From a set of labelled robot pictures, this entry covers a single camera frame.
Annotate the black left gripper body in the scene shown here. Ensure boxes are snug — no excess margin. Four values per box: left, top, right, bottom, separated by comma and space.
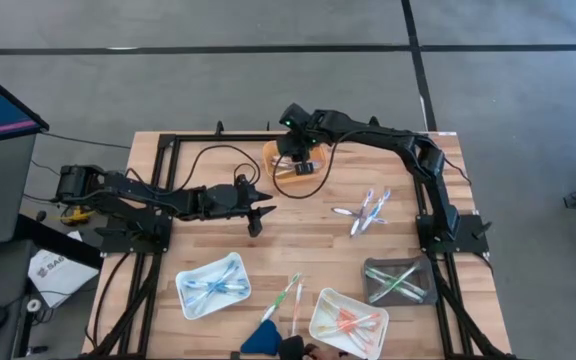
234, 173, 264, 239

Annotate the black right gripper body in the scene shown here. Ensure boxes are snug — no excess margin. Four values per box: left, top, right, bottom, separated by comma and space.
274, 129, 320, 178

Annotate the orange plastic bin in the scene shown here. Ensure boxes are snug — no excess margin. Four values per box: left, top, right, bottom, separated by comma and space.
261, 138, 328, 185

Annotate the blue toothbrush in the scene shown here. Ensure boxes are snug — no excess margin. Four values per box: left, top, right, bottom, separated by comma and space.
202, 279, 250, 296
181, 278, 249, 292
361, 189, 392, 233
187, 260, 240, 305
182, 283, 248, 299
191, 268, 243, 310

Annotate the green toothbrush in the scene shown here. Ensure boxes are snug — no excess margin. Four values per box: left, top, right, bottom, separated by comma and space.
365, 268, 428, 297
260, 272, 303, 324
366, 272, 423, 302
369, 263, 420, 304

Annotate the orange toothbrush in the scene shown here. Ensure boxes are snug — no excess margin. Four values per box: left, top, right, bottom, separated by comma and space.
290, 280, 305, 339
327, 299, 375, 354
323, 298, 364, 334
317, 312, 383, 336
316, 322, 364, 337
335, 312, 383, 331

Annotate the white plastic bin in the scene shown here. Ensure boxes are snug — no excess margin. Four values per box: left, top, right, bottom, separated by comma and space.
308, 287, 390, 360
175, 251, 253, 321

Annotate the grey plastic bin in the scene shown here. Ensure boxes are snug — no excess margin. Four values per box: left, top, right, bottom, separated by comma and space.
362, 255, 439, 307

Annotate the blue cloth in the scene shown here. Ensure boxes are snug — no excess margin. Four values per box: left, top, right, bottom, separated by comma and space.
240, 319, 285, 357

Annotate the person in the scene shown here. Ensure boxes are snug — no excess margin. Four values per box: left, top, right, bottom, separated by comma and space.
277, 334, 352, 360

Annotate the black diagonal bar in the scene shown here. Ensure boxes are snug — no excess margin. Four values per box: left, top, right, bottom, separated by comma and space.
12, 214, 104, 271

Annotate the white printed box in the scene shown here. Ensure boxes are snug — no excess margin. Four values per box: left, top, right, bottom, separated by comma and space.
27, 229, 100, 310

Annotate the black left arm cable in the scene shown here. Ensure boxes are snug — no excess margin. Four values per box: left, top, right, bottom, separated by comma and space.
127, 144, 263, 199

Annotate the black monitor cable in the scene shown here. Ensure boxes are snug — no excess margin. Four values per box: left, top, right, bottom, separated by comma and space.
40, 130, 133, 151

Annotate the yellow cable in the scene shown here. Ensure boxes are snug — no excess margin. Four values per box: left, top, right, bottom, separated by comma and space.
60, 204, 94, 226

